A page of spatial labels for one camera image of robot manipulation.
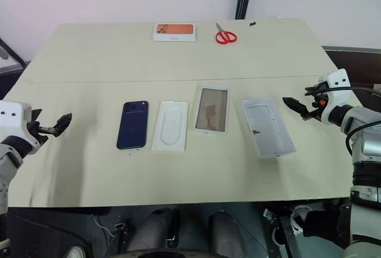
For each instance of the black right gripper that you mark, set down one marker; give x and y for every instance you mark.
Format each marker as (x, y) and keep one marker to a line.
(319, 103)

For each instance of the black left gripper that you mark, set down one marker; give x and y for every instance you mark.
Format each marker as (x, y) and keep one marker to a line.
(40, 131)

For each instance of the white phone box base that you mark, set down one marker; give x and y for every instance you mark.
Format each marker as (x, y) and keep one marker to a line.
(269, 130)

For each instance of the dark blue smartphone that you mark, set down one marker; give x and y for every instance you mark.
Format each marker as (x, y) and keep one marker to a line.
(132, 127)

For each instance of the phone box lid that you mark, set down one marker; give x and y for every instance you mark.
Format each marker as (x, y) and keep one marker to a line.
(212, 109)

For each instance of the white moulded insert tray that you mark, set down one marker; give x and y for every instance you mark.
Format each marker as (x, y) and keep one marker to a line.
(170, 127)

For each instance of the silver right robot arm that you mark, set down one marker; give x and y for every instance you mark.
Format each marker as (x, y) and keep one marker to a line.
(367, 139)

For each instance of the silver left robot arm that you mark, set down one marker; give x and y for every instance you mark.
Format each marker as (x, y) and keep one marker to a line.
(9, 162)

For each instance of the orange print phone box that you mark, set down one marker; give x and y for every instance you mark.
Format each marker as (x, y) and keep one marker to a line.
(175, 31)

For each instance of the dark side table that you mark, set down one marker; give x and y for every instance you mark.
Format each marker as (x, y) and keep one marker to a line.
(354, 61)

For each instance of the small black clip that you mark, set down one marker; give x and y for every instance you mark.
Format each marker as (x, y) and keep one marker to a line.
(253, 24)

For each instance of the dark rounded shape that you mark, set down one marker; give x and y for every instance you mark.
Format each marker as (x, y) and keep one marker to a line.
(226, 234)
(154, 228)

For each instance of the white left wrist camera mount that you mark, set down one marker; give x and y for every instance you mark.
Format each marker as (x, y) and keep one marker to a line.
(13, 118)

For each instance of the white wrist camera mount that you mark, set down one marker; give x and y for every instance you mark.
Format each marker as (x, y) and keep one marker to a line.
(336, 80)
(13, 118)

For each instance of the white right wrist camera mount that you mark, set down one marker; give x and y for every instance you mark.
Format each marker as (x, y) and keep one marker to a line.
(336, 80)

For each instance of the glass panel with frame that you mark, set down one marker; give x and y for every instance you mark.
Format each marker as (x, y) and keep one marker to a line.
(9, 58)

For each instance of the metal table bracket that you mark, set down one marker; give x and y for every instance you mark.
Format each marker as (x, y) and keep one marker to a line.
(282, 231)

